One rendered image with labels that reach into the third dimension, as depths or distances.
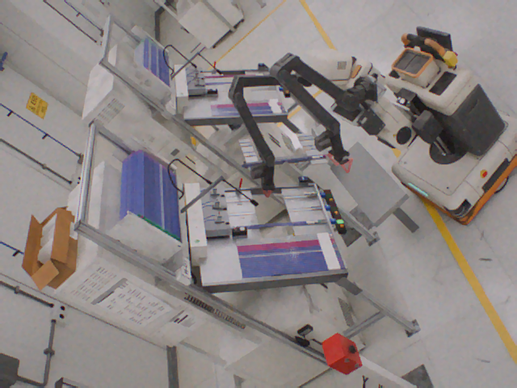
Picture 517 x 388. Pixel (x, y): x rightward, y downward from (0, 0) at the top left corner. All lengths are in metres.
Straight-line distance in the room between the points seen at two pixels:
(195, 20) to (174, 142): 3.61
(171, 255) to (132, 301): 0.29
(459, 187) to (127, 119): 2.13
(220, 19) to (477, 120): 4.74
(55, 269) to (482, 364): 2.13
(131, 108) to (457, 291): 2.31
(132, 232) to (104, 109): 1.38
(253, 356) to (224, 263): 0.68
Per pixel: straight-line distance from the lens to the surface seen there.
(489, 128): 3.13
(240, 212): 2.91
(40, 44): 5.56
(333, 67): 2.56
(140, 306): 2.62
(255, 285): 2.58
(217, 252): 2.69
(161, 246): 2.47
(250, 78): 2.72
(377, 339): 3.32
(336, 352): 2.46
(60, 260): 2.44
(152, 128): 3.68
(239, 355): 3.09
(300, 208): 2.97
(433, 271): 3.31
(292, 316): 2.91
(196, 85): 3.94
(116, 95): 3.55
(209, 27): 7.22
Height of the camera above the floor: 2.68
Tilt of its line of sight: 35 degrees down
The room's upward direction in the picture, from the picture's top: 52 degrees counter-clockwise
